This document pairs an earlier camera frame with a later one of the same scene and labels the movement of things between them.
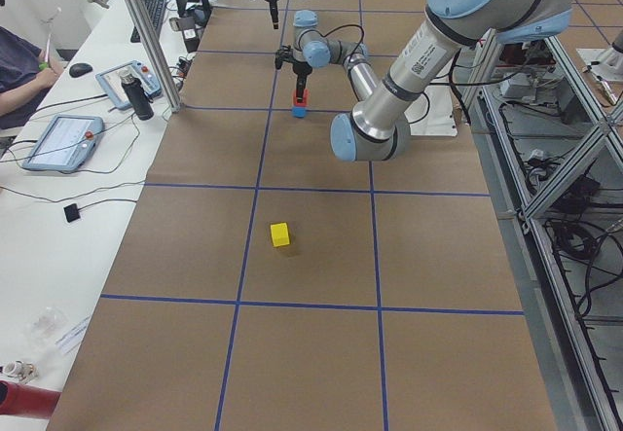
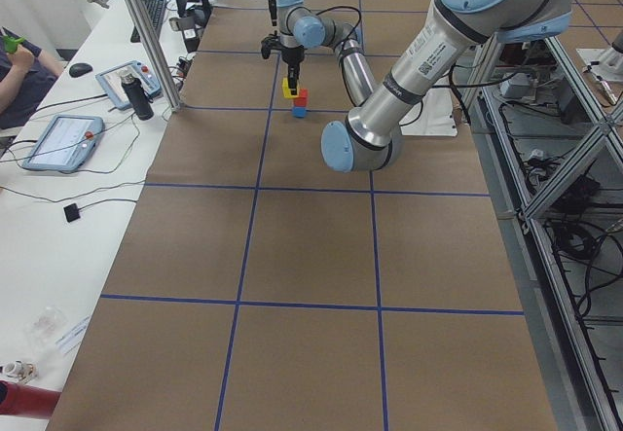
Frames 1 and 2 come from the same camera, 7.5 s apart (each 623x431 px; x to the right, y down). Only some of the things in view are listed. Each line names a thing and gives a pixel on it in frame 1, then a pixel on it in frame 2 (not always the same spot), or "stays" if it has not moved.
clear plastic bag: x=44 y=327 stays
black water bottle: x=137 y=97 stays
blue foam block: x=299 y=111 stays
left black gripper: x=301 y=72 -> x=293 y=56
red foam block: x=306 y=97 stays
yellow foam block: x=279 y=233 -> x=286 y=90
